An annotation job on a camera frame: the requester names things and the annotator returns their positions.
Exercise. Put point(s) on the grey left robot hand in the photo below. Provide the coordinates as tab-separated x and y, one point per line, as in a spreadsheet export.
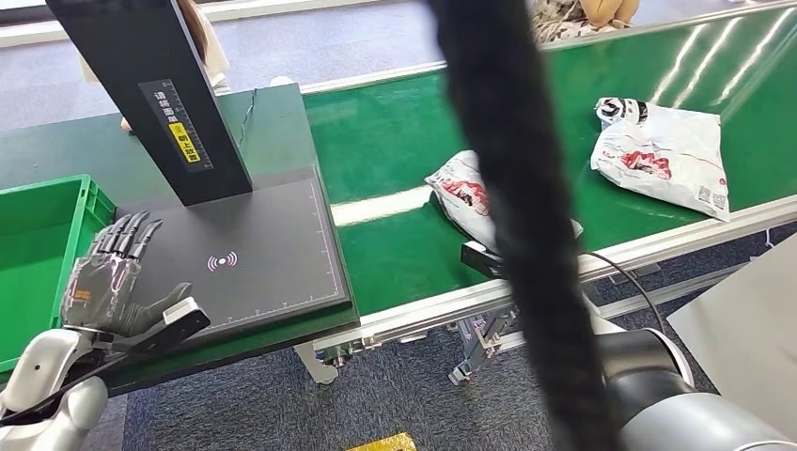
103	286

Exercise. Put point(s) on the white red-print mailer package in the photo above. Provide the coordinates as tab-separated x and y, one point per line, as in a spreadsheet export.
672	155
461	193

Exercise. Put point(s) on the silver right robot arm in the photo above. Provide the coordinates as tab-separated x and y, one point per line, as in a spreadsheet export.
654	373

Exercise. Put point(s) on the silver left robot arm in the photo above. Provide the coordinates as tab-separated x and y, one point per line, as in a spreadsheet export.
50	361

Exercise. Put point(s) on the green plastic delivery crate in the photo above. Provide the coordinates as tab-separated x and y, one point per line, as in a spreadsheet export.
31	249

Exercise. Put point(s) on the black inbound scanner machine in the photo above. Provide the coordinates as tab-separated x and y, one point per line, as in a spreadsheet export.
261	224

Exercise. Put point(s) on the person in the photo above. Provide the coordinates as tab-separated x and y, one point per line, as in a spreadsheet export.
215	56
560	18

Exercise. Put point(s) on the yellow patterned object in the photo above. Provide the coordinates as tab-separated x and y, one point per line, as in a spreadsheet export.
386	444

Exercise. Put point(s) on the pale grey panel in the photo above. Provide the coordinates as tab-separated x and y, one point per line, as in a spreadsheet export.
747	323

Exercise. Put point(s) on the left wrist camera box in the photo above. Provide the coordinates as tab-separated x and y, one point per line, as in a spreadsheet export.
180	323

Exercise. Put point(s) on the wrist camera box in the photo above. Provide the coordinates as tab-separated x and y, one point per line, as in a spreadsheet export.
479	256
180	323

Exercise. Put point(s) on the green conveyor belt aluminium frame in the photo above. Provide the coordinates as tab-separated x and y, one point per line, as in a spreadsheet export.
386	124

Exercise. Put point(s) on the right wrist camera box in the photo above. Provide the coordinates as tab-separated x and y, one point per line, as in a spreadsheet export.
479	256

